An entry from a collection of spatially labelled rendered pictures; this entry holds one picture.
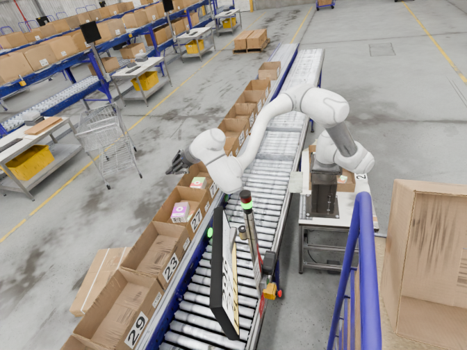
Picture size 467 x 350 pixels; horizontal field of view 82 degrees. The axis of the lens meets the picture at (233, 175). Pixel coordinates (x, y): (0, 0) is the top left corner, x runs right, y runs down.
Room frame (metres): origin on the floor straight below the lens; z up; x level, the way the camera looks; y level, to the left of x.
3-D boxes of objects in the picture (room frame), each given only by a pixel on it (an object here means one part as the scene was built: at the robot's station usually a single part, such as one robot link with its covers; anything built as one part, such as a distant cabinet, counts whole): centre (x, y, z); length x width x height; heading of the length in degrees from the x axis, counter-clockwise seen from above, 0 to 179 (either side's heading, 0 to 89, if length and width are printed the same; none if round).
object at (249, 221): (0.84, -0.04, 1.11); 0.12 x 0.05 x 0.88; 155
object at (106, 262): (1.68, 1.50, 0.06); 0.69 x 0.47 x 0.13; 172
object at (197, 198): (1.53, 0.45, 0.96); 0.39 x 0.29 x 0.17; 155
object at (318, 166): (1.51, -0.69, 1.23); 0.22 x 0.18 x 0.06; 156
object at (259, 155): (2.30, -0.43, 0.76); 0.46 x 0.01 x 0.09; 65
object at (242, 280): (1.04, 0.17, 0.72); 0.52 x 0.05 x 0.05; 65
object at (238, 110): (2.95, -0.23, 0.97); 0.39 x 0.29 x 0.17; 155
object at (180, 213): (1.57, 0.48, 0.92); 0.16 x 0.11 x 0.07; 170
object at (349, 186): (1.78, -0.86, 0.80); 0.38 x 0.28 x 0.10; 70
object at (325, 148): (1.48, -0.69, 1.36); 0.18 x 0.16 x 0.22; 29
